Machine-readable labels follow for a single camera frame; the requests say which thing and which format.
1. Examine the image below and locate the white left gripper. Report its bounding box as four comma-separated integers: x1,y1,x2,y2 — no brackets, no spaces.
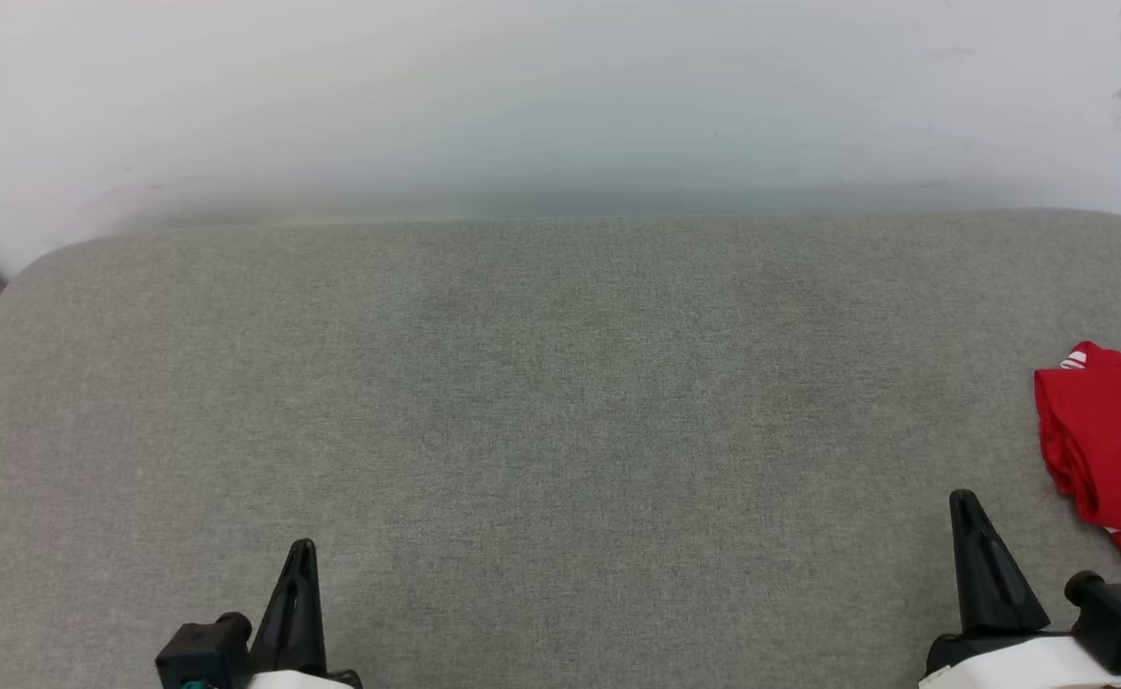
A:
244,538,366,689

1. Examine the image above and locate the red white basketball jersey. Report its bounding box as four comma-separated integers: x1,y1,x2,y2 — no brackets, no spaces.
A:
1033,341,1121,585

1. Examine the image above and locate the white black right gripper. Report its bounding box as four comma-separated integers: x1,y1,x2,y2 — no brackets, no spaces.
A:
918,489,1121,689

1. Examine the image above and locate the grey fabric sofa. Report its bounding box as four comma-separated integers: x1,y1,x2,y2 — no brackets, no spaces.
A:
0,209,1121,689

